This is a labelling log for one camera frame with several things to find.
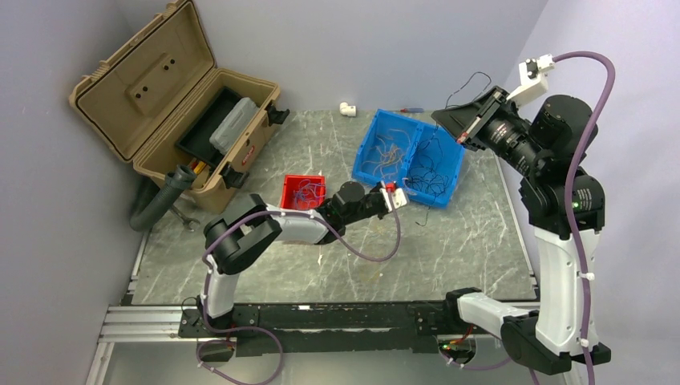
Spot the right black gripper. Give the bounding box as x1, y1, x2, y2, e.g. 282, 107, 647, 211
432, 85, 549, 176

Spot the blue divided plastic bin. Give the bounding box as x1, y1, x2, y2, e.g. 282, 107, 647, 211
352, 109, 464, 208

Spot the red plastic bin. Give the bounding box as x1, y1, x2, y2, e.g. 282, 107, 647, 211
279, 174, 326, 210

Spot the white pipe elbow fitting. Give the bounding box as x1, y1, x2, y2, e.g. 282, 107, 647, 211
338, 102, 357, 117

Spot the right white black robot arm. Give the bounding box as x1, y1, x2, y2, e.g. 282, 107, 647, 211
431, 87, 611, 375

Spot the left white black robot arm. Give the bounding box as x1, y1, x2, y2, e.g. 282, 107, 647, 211
197, 181, 409, 337

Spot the small red blue screwdriver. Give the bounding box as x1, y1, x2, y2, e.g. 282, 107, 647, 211
399, 107, 424, 114

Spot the grey canister in toolbox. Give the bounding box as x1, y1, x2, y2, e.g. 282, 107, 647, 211
209, 97, 259, 156

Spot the black metal wrench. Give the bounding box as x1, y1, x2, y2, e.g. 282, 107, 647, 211
168, 205, 200, 232

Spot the tan open toolbox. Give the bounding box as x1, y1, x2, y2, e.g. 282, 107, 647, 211
69, 1, 281, 213

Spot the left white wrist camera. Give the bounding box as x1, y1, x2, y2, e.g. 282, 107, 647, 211
379, 182, 409, 213

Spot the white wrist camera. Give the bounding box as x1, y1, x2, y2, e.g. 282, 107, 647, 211
379, 182, 409, 213
507, 54, 555, 107

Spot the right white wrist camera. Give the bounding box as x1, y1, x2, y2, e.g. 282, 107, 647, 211
507, 54, 555, 107

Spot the black aluminium base frame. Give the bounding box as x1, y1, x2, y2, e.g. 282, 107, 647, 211
99, 300, 543, 358

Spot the black corrugated hose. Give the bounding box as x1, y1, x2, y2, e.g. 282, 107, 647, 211
128, 163, 197, 233

